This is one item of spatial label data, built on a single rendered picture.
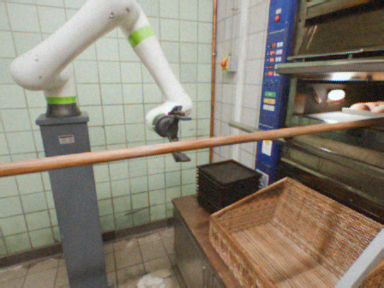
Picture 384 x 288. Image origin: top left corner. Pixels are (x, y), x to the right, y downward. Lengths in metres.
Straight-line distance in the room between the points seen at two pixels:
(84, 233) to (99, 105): 0.90
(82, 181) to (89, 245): 0.37
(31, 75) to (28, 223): 1.38
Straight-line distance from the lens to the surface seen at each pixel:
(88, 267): 1.50
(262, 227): 1.39
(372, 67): 0.94
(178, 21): 1.97
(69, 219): 1.32
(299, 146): 0.80
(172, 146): 0.62
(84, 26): 0.94
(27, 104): 1.88
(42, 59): 1.00
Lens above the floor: 1.37
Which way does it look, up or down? 17 degrees down
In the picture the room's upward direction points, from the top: straight up
